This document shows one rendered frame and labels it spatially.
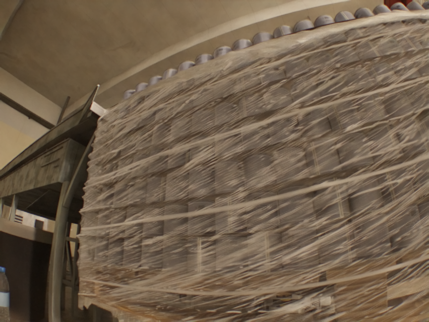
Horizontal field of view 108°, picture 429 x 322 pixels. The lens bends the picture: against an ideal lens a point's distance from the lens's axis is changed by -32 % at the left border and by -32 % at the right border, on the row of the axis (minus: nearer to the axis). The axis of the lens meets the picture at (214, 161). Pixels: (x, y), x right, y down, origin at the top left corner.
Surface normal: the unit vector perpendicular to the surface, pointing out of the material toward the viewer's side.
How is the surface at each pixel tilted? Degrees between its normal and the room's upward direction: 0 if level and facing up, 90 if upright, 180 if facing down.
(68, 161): 90
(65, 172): 90
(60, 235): 90
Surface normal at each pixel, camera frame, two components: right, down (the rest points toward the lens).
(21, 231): 0.61, -0.31
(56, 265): 0.89, -0.17
